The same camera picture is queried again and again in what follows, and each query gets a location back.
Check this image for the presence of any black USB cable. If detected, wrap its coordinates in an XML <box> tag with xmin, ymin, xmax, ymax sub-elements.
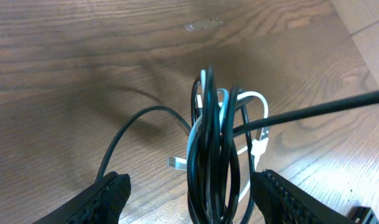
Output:
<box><xmin>95</xmin><ymin>65</ymin><xmax>379</xmax><ymax>224</ymax></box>

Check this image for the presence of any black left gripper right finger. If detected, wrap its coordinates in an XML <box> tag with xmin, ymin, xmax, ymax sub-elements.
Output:
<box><xmin>251</xmin><ymin>169</ymin><xmax>354</xmax><ymax>224</ymax></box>

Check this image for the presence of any white USB cable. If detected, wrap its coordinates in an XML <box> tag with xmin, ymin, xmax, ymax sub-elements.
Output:
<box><xmin>167</xmin><ymin>69</ymin><xmax>270</xmax><ymax>203</ymax></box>

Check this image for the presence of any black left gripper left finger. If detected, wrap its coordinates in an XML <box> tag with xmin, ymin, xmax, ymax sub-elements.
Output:
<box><xmin>36</xmin><ymin>172</ymin><xmax>131</xmax><ymax>224</ymax></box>

